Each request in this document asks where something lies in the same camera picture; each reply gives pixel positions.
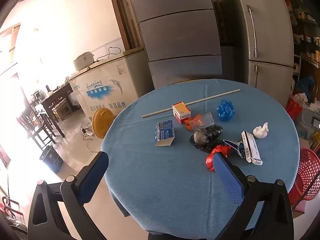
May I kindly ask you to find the small wooden stool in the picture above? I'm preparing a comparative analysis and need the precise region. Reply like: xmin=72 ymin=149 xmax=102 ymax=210
xmin=51 ymin=102 xmax=73 ymax=122

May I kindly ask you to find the blue plastic bag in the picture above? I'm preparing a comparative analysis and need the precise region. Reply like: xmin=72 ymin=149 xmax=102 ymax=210
xmin=216 ymin=99 xmax=235 ymax=122
xmin=295 ymin=76 xmax=317 ymax=98

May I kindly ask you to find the wooden door frame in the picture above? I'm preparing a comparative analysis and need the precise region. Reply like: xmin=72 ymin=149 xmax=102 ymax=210
xmin=107 ymin=0 xmax=145 ymax=53

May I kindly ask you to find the dark wooden table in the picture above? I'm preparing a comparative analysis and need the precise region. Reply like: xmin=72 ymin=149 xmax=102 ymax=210
xmin=31 ymin=82 xmax=74 ymax=138

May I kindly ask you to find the long white rod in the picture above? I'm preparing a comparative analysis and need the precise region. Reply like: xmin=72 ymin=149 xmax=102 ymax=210
xmin=142 ymin=89 xmax=241 ymax=118

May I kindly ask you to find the silver blue foil wrapper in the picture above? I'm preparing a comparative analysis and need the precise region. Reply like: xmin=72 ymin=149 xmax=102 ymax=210
xmin=223 ymin=139 xmax=247 ymax=158

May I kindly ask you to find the black plastic bag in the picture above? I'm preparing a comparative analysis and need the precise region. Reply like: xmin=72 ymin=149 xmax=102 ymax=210
xmin=189 ymin=124 xmax=232 ymax=154

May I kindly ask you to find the black power cord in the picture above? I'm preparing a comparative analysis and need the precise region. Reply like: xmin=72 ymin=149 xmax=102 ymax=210
xmin=94 ymin=47 xmax=122 ymax=63

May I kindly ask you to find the red plastic bag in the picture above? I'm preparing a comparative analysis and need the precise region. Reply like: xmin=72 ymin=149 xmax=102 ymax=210
xmin=206 ymin=144 xmax=233 ymax=172

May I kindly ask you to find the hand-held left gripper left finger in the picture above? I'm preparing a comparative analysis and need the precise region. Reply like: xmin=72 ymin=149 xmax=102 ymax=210
xmin=27 ymin=151 xmax=110 ymax=240

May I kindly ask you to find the blue tablecloth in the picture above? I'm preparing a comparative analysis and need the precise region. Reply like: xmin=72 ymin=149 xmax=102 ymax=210
xmin=101 ymin=79 xmax=300 ymax=237

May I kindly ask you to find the dark wooden chair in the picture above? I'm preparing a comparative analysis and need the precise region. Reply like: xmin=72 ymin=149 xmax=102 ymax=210
xmin=16 ymin=105 xmax=54 ymax=150

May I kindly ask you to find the white rice cooker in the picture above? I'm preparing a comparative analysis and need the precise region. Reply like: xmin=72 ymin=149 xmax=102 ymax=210
xmin=73 ymin=52 xmax=95 ymax=71

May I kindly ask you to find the white power strip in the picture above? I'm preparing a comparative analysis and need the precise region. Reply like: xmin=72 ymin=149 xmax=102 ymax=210
xmin=80 ymin=126 xmax=94 ymax=140

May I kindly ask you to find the red shopping bag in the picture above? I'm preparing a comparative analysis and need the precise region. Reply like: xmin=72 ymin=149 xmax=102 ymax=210
xmin=286 ymin=95 xmax=304 ymax=115

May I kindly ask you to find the wooden shelf with jars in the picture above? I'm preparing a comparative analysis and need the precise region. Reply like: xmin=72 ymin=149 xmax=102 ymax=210
xmin=287 ymin=0 xmax=320 ymax=80

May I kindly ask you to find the blue white medicine box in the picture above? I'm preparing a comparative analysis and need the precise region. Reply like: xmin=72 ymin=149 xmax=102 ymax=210
xmin=154 ymin=119 xmax=175 ymax=147

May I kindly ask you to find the hanging blue plastic bag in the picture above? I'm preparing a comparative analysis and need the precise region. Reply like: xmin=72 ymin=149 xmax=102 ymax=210
xmin=295 ymin=76 xmax=317 ymax=98

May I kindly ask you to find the white chest freezer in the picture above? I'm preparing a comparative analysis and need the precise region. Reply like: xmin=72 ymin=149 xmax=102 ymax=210
xmin=68 ymin=49 xmax=150 ymax=118

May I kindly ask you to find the small orange white box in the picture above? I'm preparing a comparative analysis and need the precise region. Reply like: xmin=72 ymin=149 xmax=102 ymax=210
xmin=172 ymin=101 xmax=192 ymax=124

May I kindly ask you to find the silver two-door refrigerator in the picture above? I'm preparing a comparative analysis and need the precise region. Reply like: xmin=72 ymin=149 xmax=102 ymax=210
xmin=225 ymin=0 xmax=295 ymax=105

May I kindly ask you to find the dark blue trash bin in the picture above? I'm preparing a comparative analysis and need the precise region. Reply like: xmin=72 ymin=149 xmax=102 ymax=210
xmin=39 ymin=145 xmax=64 ymax=173

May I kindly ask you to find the orange wrapper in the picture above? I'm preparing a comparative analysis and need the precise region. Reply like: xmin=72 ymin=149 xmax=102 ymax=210
xmin=185 ymin=114 xmax=205 ymax=132

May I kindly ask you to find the white tissue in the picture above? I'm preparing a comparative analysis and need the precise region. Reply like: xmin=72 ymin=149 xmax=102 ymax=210
xmin=252 ymin=122 xmax=270 ymax=139

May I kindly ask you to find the yellow round fan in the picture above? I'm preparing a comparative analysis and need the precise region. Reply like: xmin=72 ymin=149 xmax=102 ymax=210
xmin=92 ymin=109 xmax=117 ymax=139

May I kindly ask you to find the long white carton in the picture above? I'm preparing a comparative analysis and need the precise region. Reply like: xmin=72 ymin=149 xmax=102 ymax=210
xmin=241 ymin=131 xmax=263 ymax=166

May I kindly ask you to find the red plastic basket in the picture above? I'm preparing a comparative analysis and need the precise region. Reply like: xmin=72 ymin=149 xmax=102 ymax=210
xmin=287 ymin=148 xmax=320 ymax=208

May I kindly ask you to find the grey three-door refrigerator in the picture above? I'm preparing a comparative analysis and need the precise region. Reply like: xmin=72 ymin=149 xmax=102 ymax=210
xmin=125 ymin=0 xmax=223 ymax=90

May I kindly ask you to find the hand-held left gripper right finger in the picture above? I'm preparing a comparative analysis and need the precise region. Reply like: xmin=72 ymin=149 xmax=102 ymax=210
xmin=212 ymin=152 xmax=294 ymax=240

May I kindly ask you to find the white plastic bag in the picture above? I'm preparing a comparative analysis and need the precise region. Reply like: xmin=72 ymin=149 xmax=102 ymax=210
xmin=294 ymin=92 xmax=309 ymax=105

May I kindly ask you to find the clear plastic tray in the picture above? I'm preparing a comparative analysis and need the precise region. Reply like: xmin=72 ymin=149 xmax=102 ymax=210
xmin=200 ymin=112 xmax=216 ymax=128

